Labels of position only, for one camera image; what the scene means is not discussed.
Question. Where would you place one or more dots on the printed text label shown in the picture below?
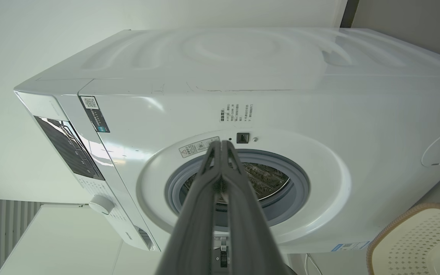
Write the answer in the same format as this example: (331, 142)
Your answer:
(236, 113)

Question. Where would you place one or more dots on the beige perforated laundry basket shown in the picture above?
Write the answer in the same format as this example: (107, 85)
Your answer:
(414, 244)

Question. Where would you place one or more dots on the blue energy label sticker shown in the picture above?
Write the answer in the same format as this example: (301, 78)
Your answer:
(350, 246)

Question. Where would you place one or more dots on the white washing machine dial knob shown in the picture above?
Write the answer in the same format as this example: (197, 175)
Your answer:
(101, 204)

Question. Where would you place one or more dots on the white warning triangle sticker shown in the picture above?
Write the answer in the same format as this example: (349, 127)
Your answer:
(195, 147)

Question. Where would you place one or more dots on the black door latch socket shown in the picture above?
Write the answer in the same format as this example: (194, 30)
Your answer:
(243, 138)

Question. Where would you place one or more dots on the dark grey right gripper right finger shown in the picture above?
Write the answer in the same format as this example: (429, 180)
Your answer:
(246, 229)

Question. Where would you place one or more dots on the dark QR code sticker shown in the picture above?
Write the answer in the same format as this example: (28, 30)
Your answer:
(94, 114)

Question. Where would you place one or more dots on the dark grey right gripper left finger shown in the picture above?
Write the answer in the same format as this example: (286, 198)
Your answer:
(193, 229)

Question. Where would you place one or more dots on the white cabinet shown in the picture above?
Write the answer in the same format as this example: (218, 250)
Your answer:
(63, 244)

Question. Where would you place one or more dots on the stainless steel washing machine drum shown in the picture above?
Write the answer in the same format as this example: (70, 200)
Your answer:
(266, 179)

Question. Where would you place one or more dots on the black glossy control display panel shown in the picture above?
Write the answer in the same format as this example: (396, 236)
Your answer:
(71, 149)

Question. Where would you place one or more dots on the white front-load washing machine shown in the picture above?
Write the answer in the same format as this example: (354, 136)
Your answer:
(281, 88)

